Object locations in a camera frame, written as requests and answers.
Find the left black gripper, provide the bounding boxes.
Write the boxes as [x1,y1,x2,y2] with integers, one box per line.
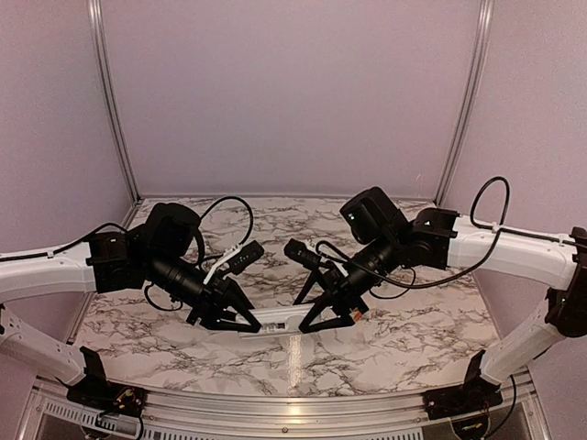
[147,248,263,332]

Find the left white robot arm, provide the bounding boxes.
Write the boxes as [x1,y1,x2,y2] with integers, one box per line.
[1,203,263,408]

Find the left aluminium frame post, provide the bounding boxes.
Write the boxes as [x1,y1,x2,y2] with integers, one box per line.
[86,0,141,204]

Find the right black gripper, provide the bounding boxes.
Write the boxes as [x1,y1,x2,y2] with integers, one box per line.
[294,230,403,333]

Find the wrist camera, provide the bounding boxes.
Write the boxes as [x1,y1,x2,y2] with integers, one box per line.
[203,240,264,285]
[283,238,329,270]

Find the right aluminium frame post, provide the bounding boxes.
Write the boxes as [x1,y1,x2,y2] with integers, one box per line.
[433,0,495,205]

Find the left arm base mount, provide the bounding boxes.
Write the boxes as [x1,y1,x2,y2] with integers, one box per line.
[66,346,147,418]

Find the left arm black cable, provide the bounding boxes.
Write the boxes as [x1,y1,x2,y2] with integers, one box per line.
[141,195,254,313]

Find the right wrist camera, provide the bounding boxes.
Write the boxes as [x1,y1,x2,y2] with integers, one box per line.
[283,238,329,270]

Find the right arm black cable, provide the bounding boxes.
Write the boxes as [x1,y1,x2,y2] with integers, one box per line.
[316,176,513,299]

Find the white remote control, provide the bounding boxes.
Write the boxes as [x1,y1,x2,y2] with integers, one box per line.
[238,303,313,339]

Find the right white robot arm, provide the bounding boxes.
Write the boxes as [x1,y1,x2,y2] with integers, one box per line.
[285,187,586,411]

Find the orange battery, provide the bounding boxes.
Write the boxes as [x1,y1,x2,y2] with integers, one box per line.
[350,308,364,323]

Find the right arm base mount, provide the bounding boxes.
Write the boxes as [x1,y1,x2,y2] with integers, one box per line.
[423,350,504,420]

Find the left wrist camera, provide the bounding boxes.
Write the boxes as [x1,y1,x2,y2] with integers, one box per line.
[203,240,264,285]

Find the aluminium frame post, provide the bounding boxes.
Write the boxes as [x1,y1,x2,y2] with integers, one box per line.
[86,0,141,204]
[433,0,495,205]

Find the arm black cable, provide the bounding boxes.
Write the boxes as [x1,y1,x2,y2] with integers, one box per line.
[316,176,513,299]
[141,195,254,313]

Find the front aluminium rail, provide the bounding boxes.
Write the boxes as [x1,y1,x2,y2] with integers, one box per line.
[16,372,551,439]

